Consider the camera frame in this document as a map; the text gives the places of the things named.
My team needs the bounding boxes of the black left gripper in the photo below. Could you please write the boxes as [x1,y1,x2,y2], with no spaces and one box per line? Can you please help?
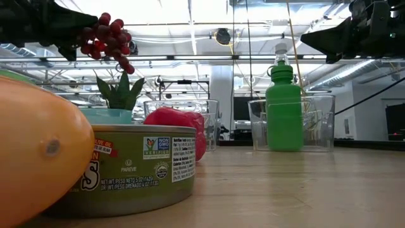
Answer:
[0,0,99,61]

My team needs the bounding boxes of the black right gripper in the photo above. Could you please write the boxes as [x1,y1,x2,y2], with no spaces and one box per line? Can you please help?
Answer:
[300,0,405,64]

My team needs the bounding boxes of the red grape bunch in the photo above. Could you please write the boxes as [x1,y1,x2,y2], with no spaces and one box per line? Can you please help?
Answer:
[78,11,136,75]

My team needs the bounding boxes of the clear bottle with white cap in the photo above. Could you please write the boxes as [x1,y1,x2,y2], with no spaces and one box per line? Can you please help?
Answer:
[273,42,289,66]

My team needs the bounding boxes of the green plastic squeeze bottle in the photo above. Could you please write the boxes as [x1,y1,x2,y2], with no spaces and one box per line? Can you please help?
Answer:
[265,60,304,152]

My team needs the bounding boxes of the yellow orange mango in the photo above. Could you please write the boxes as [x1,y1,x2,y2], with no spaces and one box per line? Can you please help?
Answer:
[0,75,96,228]

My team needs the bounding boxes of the red bell pepper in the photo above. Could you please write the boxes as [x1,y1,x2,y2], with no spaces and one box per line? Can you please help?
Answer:
[143,106,208,162]

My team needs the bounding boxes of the tin can green label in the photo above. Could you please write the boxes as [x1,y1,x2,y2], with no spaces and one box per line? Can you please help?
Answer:
[42,124,197,219]

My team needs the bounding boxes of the small potted green plant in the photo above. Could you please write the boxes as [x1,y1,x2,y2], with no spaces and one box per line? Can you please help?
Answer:
[93,70,146,111]

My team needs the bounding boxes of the clear plastic bin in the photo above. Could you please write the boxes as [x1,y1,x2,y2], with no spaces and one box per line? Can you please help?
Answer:
[247,94,336,153]
[143,99,220,152]

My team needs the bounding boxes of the teal plastic bin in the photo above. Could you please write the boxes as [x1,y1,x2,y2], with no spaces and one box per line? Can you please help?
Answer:
[78,108,133,125]

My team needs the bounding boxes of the black cabinet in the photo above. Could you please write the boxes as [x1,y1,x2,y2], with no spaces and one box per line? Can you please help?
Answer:
[385,103,405,142]

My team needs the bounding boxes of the black monitor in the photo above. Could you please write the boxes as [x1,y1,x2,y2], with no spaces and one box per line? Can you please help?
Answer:
[233,96,252,121]

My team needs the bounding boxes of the black metal rack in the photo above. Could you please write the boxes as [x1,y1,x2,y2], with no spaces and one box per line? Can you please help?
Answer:
[158,79,211,101]

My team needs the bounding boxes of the yellow cable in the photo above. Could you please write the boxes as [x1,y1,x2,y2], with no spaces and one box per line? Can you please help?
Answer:
[285,0,307,96]

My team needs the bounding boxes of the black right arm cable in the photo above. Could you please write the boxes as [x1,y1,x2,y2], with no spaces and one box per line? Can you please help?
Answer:
[334,77,405,115]

